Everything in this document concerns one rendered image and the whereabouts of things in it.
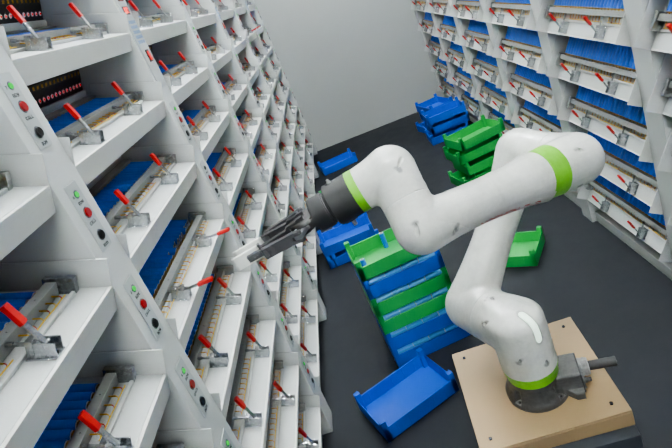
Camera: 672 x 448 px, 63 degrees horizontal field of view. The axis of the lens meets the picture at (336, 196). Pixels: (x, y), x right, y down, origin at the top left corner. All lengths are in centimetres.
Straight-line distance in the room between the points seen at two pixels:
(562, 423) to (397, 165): 70
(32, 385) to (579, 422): 109
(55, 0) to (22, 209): 86
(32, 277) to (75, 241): 10
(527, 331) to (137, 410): 80
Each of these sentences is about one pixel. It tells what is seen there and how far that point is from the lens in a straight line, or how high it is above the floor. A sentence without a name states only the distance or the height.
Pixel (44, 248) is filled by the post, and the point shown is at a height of 116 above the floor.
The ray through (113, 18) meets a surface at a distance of 159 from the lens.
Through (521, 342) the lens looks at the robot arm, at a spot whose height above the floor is 53.
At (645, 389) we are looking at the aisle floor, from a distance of 192.
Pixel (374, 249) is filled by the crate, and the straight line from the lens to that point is 214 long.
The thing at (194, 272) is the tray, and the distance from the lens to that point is 136.
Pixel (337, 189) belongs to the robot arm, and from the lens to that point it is 109.
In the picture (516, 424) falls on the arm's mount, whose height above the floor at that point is 32.
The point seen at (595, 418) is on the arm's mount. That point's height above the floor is 32.
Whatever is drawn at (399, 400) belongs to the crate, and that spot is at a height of 0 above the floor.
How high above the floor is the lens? 136
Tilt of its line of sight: 20 degrees down
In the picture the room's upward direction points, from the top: 23 degrees counter-clockwise
